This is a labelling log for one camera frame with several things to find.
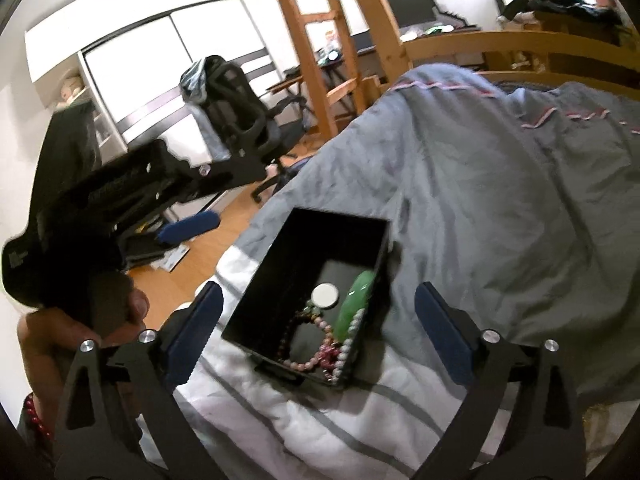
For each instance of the black computer monitor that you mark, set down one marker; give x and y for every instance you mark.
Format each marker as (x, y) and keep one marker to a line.
(409, 5)

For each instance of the person's left hand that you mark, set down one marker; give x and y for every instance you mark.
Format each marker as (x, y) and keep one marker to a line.
(136, 306)

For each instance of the wooden bunk bed frame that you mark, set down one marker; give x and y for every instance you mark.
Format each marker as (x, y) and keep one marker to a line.
(380, 25)

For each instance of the black office chair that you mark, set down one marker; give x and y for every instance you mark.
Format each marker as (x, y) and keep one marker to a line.
(240, 110)

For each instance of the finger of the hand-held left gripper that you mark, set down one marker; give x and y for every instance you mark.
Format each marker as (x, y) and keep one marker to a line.
(192, 226)
(230, 175)

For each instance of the sliding glass door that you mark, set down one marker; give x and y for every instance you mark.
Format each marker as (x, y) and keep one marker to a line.
(180, 70)

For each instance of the green jade bangle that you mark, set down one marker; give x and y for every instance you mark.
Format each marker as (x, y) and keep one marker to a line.
(358, 300)

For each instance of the black glossy box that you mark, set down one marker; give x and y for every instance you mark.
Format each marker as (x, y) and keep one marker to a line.
(280, 270)

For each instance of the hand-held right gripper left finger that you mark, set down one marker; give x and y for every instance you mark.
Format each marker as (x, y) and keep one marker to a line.
(195, 335)

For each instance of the beige plush toy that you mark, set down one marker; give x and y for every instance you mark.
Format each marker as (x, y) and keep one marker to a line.
(69, 91)

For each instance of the light blue cloth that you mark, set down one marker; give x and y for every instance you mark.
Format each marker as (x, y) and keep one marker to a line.
(197, 85)

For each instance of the white grey striped blanket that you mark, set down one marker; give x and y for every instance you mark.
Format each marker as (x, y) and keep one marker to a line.
(310, 435)

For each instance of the white flat box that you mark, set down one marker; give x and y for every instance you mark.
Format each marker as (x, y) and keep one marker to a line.
(175, 257)

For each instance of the round silver disc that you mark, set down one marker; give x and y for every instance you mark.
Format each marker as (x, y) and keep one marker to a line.
(324, 295)

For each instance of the wooden desk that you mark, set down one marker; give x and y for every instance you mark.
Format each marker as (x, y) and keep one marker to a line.
(320, 70)

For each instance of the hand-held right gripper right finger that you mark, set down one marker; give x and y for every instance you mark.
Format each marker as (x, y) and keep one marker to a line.
(445, 335)

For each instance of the grey-blue duvet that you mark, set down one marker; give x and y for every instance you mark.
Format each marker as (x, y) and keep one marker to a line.
(500, 185)

